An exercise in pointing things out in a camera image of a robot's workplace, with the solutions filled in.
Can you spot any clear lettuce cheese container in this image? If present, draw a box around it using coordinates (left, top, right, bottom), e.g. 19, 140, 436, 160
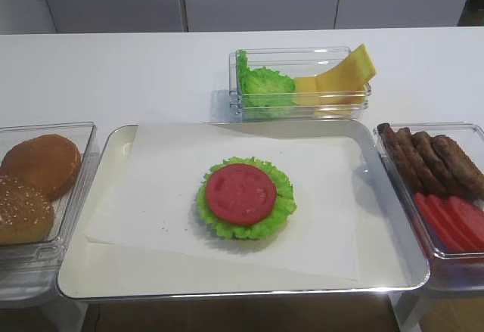
229, 46, 371, 122

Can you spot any flat yellow cheese slice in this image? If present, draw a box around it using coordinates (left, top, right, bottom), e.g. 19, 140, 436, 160
293, 76, 320, 107

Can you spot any leaning yellow cheese slice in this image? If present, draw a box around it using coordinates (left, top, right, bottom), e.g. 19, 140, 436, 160
315, 44, 376, 105

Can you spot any red tomato slice on tray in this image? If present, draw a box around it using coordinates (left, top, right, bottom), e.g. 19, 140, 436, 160
205, 163, 277, 226

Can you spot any white parchment paper sheet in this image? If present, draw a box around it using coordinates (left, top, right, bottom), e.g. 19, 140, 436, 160
86, 121, 362, 280

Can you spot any green lettuce in container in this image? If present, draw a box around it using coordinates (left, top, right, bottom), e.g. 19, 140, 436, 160
237, 50, 296, 107

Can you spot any green lettuce leaf on tray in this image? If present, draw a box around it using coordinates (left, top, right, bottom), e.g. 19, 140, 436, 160
196, 157, 297, 240

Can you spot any silver metal tray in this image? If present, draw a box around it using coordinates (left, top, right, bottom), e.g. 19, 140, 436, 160
57, 120, 420, 299

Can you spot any brown patty far left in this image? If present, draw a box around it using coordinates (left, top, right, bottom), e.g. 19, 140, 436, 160
377, 123, 424, 193

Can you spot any brown patty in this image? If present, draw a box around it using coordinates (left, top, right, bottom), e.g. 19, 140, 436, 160
411, 132, 469, 198
377, 123, 424, 193
431, 135, 483, 200
396, 127, 447, 197

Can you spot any plain brown bun bottom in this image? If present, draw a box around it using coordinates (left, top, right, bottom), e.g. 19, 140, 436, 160
1, 134, 82, 200

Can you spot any clear patty tomato container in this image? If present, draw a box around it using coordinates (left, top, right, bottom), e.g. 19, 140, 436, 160
374, 123, 483, 293

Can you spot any clear bun container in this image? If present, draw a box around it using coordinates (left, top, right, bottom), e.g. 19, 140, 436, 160
0, 121, 100, 272

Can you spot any red tomato slice left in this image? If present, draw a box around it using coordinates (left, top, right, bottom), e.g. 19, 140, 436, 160
414, 193, 464, 253

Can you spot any sesame bun top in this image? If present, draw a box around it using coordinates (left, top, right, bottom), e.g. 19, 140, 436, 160
1, 175, 54, 245

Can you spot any brown patty far right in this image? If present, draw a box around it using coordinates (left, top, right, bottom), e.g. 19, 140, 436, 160
431, 135, 483, 200

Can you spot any red tomato slice middle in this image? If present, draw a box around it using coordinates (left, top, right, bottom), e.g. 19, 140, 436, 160
427, 195, 483, 253

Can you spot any red tomato slice right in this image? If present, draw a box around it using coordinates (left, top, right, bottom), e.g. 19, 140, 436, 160
447, 197, 483, 244

